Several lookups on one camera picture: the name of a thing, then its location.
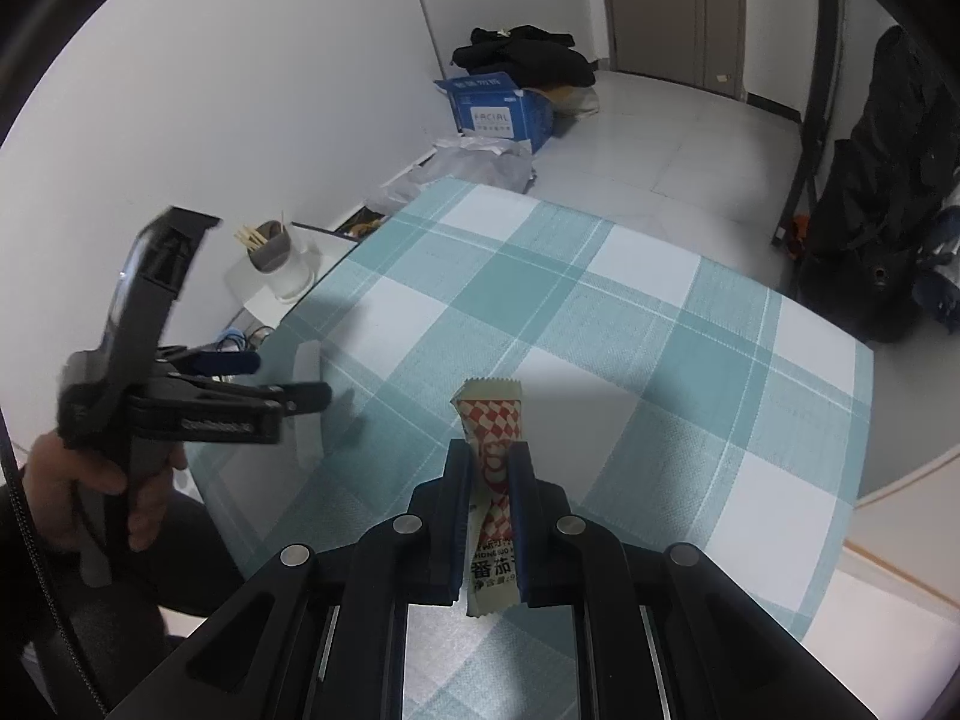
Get pile of black clothes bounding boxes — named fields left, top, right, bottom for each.
left=450, top=25, right=597, bottom=89

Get person's leg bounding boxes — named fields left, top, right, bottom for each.
left=67, top=491, right=248, bottom=661

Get silver folding umbrella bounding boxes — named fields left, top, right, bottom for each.
left=911, top=187, right=960, bottom=323

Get blue cardboard box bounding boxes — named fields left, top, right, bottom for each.
left=433, top=73, right=556, bottom=155

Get clear plastic bags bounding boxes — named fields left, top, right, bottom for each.
left=367, top=136, right=535, bottom=211

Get person's left hand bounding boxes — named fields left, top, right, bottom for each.
left=22, top=431, right=188, bottom=552

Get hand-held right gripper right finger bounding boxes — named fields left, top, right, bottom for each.
left=510, top=441, right=878, bottom=720

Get black metal coat rack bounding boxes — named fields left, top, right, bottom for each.
left=771, top=0, right=848, bottom=248

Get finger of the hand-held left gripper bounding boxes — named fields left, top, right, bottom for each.
left=161, top=381, right=332, bottom=421
left=157, top=343, right=262, bottom=380

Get red checked sauce packet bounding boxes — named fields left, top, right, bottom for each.
left=450, top=377, right=524, bottom=616

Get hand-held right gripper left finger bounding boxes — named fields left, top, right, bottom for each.
left=109, top=439, right=475, bottom=720

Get grey toothpick holder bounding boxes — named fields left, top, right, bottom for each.
left=234, top=219, right=293, bottom=272

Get beige bag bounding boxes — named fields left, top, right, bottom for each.
left=547, top=86, right=601, bottom=119

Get black jacket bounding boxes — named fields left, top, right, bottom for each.
left=795, top=26, right=960, bottom=342

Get grey door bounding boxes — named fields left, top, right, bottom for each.
left=600, top=0, right=747, bottom=102

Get teal checked tablecloth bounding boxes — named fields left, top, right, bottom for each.
left=184, top=176, right=875, bottom=642

